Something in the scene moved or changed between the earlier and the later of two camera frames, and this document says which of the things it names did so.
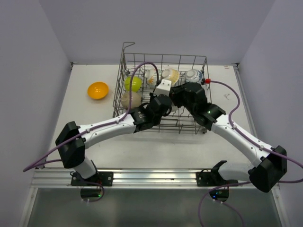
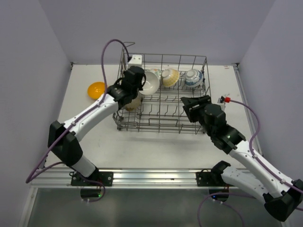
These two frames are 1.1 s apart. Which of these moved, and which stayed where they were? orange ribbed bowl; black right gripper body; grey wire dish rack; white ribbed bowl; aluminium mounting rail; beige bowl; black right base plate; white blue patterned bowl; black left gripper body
Moved: black right gripper body; white ribbed bowl; black left gripper body
Stayed: beige bowl; grey wire dish rack; orange ribbed bowl; black right base plate; white blue patterned bowl; aluminium mounting rail
